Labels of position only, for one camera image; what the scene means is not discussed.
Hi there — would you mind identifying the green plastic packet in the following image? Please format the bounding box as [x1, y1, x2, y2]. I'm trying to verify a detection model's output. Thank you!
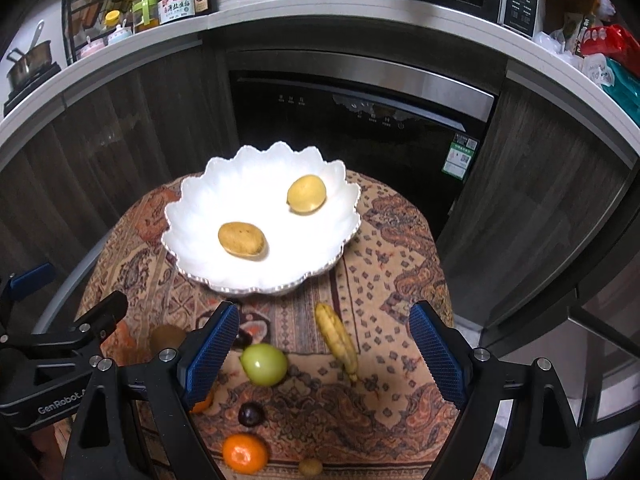
[600, 57, 640, 127]

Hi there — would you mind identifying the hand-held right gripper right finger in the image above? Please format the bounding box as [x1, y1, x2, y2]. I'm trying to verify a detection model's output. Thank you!
[409, 301, 586, 480]

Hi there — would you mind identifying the dark purple plum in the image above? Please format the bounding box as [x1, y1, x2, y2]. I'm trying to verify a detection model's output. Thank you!
[238, 402, 266, 427]

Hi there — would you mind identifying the white plastic bag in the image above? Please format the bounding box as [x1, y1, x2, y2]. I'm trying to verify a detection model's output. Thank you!
[532, 27, 616, 87]

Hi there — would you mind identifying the dark wood cabinet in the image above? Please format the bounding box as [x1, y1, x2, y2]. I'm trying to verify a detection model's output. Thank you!
[435, 67, 636, 331]
[0, 35, 238, 311]

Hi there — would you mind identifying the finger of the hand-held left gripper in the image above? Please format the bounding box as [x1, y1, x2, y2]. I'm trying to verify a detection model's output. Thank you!
[0, 290, 129, 361]
[0, 262, 55, 333]

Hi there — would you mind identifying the yellow banana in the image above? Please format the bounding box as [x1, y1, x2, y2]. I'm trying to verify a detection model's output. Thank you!
[314, 303, 360, 386]

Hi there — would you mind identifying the white scalloped bowl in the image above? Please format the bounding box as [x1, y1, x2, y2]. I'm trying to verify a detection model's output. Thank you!
[161, 142, 362, 296]

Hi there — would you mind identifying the brown kiwi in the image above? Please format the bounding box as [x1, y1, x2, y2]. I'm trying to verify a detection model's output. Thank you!
[150, 325, 188, 356]

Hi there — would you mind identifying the spotted yellow mango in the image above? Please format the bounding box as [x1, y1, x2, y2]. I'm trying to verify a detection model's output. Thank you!
[218, 222, 266, 257]

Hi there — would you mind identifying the patterned tablecloth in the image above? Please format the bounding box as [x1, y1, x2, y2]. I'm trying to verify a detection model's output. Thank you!
[52, 170, 493, 480]

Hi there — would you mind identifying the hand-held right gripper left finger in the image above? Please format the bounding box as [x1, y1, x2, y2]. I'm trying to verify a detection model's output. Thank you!
[62, 301, 241, 480]

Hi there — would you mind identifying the red plastic bag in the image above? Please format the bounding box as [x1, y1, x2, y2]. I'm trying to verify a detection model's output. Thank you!
[580, 24, 640, 74]

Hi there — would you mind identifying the black wire spice rack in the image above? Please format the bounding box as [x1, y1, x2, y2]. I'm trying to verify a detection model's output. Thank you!
[61, 0, 161, 65]

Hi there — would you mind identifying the green apple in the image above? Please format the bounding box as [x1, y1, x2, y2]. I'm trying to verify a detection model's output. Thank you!
[241, 343, 289, 387]

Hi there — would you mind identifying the black dishwasher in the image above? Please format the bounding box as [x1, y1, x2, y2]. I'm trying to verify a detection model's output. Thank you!
[227, 50, 506, 241]

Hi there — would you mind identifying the black stove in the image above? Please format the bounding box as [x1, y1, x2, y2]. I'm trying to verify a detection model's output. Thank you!
[2, 62, 64, 119]

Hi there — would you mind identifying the orange tangerine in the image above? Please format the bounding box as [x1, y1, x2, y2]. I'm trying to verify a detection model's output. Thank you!
[222, 433, 269, 474]
[190, 390, 215, 415]

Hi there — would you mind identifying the round yellow fruit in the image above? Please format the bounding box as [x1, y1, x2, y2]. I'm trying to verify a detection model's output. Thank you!
[286, 174, 327, 214]

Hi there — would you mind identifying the green lid jar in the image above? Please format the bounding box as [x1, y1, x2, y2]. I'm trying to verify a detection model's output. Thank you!
[132, 0, 160, 35]

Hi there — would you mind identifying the steel saucepan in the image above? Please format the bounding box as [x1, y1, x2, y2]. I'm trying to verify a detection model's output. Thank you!
[5, 20, 54, 89]

